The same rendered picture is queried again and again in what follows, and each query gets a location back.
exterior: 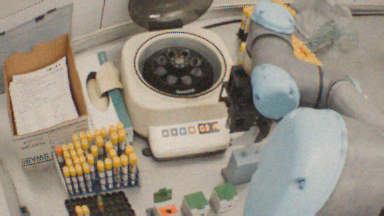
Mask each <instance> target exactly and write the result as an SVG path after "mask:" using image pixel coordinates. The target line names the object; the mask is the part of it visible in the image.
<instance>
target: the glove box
mask: <svg viewBox="0 0 384 216"><path fill-rule="evenodd" d="M75 64H76V70H77V71H78V75H79V76H80V77H79V78H80V79H81V83H82V88H83V94H84V97H85V102H86V108H87V111H88V114H89V131H91V132H92V135H93V132H94V130H95V128H98V129H99V130H100V129H101V128H102V127H105V128H106V129H107V139H108V138H109V133H108V131H109V129H108V126H109V125H110V124H112V125H115V128H116V124H117V123H119V122H121V123H122V124H123V127H124V130H125V132H126V137H127V139H128V143H129V145H131V146H132V144H133V137H132V131H133V129H132V124H131V121H130V119H129V117H128V113H127V110H126V108H125V106H124V104H123V87H122V84H121V83H120V81H119V77H118V71H117V70H116V68H115V67H114V65H113V62H109V60H108V59H107V55H106V51H102V52H98V53H95V54H93V55H91V56H88V57H84V58H81V59H78V60H76V63H75ZM119 92H120V93H119ZM120 94H121V96H120Z"/></svg>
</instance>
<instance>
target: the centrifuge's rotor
mask: <svg viewBox="0 0 384 216"><path fill-rule="evenodd" d="M186 55H189V56H188V58H187V57H185V56H186ZM141 77H142V78H143V79H144V80H145V81H146V82H147V83H148V85H149V86H151V87H152V88H155V89H157V90H159V91H162V92H163V93H167V94H171V95H177V96H190V95H196V94H200V93H203V92H205V91H207V90H209V89H210V88H212V86H213V82H214V77H215V76H214V73H213V70H212V67H211V65H210V63H209V62H208V61H207V59H206V58H205V57H204V56H203V55H201V54H200V53H198V52H197V51H193V50H191V49H189V48H186V47H182V46H171V47H167V48H163V49H160V50H158V51H156V52H154V53H152V54H151V56H150V57H149V58H148V59H147V60H146V62H145V64H144V65H143V71H142V74H141Z"/></svg>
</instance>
